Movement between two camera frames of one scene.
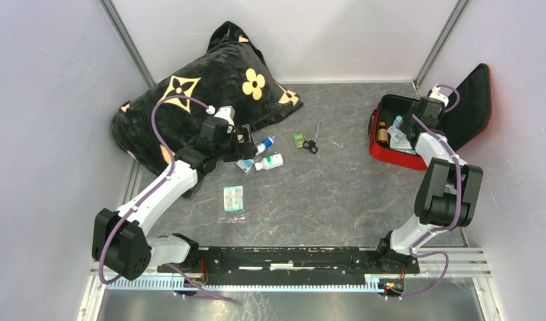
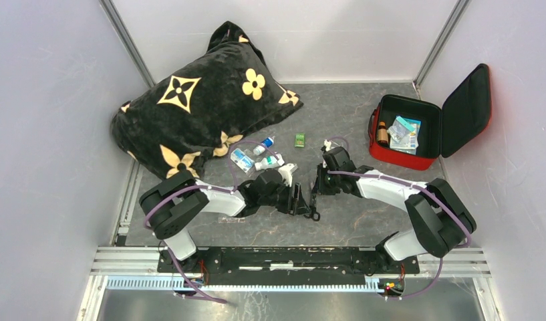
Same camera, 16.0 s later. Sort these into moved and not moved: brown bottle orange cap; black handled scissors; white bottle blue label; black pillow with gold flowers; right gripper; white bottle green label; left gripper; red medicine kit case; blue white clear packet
Moved: left gripper; black handled scissors; right gripper
Not moved: white bottle green label; brown bottle orange cap; white bottle blue label; blue white clear packet; red medicine kit case; black pillow with gold flowers
